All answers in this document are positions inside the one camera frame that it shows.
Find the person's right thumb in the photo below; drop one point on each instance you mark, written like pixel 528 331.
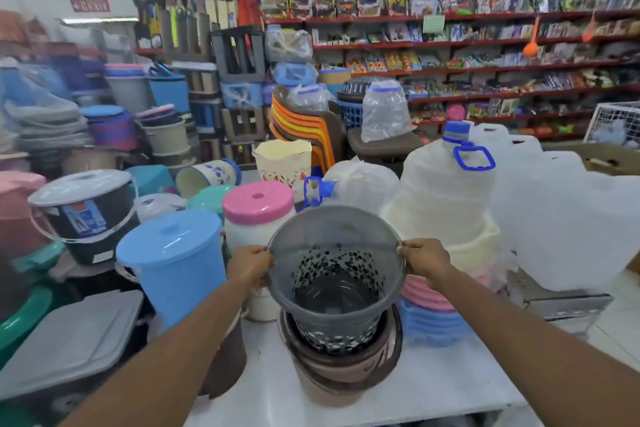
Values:
pixel 411 246

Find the orange plastic ladle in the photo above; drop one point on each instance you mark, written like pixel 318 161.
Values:
pixel 531 47

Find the grey bucket with pink lid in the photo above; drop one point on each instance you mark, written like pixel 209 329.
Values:
pixel 127 89

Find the clear jug in plastic bag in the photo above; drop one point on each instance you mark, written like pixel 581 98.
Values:
pixel 385 111

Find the pink plastic bucket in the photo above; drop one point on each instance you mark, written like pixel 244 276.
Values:
pixel 17 211

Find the person's left forearm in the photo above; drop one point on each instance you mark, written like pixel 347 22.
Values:
pixel 170 361

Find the teal plastic bowl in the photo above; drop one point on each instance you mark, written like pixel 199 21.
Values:
pixel 210 197

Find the red shelving with goods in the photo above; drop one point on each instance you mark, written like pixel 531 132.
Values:
pixel 500 66

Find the group of white jerrycans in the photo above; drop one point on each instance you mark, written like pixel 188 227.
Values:
pixel 560 211

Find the black bucket with grey lid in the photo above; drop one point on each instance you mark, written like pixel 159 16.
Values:
pixel 85 214

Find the stack of blue baskets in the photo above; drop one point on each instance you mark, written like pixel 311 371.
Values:
pixel 430 324

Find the person's left hand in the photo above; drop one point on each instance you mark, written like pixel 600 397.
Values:
pixel 247 266

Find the fluorescent tube light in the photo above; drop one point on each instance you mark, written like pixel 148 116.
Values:
pixel 100 20

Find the dark grey plastic crate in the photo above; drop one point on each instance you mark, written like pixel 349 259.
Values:
pixel 239 54

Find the stack of beige buckets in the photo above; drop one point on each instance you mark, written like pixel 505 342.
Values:
pixel 167 139

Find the blue basket in plastic wrap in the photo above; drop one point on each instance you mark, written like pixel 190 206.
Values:
pixel 295 74

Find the cream lattice waste basket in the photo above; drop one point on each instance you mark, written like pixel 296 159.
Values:
pixel 282 164

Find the grey bin lid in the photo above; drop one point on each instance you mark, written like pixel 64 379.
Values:
pixel 70 341

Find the teal plastic stool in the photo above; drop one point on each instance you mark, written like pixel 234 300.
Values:
pixel 150 179

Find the person's right hand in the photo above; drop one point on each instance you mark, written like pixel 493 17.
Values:
pixel 427 259

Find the stack of grey basins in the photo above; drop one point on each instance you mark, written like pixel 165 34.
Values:
pixel 50 126

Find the stack of cream basins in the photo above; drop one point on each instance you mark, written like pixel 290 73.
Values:
pixel 475 249

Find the green plastic basin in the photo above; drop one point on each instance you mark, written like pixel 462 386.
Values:
pixel 22 321

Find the blue laundry basket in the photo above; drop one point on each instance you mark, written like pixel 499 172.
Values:
pixel 350 109

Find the clear wrapped plastic container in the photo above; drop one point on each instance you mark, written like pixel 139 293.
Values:
pixel 289 45

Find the red wall sign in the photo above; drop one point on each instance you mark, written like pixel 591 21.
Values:
pixel 90 5

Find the brown plastic stool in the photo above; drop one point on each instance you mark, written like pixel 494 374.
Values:
pixel 385 146

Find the person's right forearm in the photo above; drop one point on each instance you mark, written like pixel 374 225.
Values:
pixel 525 346

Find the grey perforated plastic basket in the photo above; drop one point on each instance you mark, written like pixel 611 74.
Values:
pixel 330 246

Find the stack of orange brown chairs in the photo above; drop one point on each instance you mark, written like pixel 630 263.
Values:
pixel 305 126

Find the white container with pink lid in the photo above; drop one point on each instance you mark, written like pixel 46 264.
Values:
pixel 257 206

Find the blue bucket with lid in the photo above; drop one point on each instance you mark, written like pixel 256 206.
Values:
pixel 172 261

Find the white floral bucket blue rim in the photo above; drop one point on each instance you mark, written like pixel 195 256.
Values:
pixel 207 176

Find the rack of hanging tools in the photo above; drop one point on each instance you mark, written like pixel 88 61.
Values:
pixel 195 11

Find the stack of brown plastic baskets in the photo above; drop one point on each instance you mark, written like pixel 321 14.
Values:
pixel 350 371

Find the person's left thumb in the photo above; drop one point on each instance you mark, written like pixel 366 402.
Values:
pixel 263 255

